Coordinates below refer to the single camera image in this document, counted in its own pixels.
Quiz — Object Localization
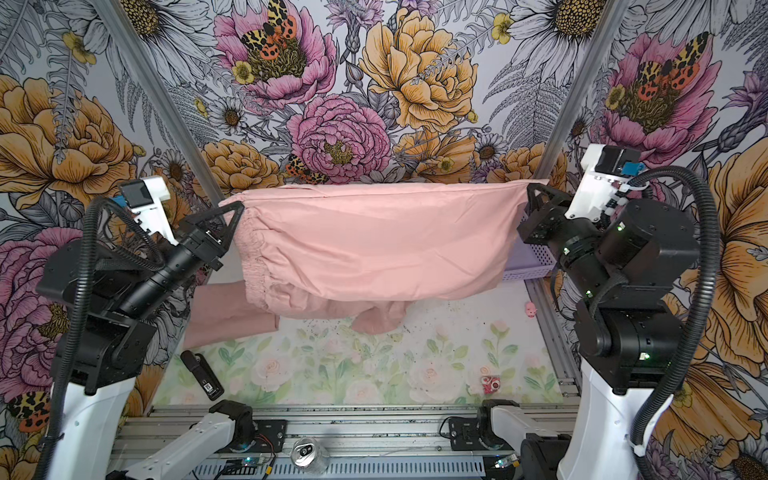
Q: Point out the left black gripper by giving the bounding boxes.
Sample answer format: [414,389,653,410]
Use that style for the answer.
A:
[118,199,249,316]

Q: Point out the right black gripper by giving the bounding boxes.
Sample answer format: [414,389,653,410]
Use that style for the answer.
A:
[516,180,616,294]

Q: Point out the pink printed t-shirt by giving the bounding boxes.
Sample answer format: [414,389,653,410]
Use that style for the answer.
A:
[183,281,279,349]

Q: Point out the lavender plastic laundry basket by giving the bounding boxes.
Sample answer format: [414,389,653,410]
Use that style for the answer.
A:
[502,230,555,282]

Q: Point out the pink garment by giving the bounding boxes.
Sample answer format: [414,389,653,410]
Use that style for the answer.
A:
[234,180,529,334]

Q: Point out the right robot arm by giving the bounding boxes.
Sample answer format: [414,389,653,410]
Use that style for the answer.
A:
[479,183,699,479]

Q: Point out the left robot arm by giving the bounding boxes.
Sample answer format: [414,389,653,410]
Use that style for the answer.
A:
[34,198,256,479]

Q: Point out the black handheld device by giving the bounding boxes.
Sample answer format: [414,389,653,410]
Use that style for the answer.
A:
[180,350,225,401]

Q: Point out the small pink pig toy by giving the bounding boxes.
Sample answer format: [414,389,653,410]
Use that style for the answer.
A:
[525,301,537,318]

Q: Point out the small pink red toy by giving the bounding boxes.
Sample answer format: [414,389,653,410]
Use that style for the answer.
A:
[481,375,501,395]

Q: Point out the silver drink can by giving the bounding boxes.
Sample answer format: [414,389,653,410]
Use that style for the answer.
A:
[290,437,330,475]

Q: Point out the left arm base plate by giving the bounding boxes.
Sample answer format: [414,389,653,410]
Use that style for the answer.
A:
[243,419,288,454]

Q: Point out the white perforated cable duct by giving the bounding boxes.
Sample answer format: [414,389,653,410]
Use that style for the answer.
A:
[184,456,486,479]

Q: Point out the aluminium frame rail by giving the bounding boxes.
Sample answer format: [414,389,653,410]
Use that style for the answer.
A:
[113,405,583,457]

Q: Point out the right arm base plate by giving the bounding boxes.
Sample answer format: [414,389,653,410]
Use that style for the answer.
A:
[440,416,498,452]

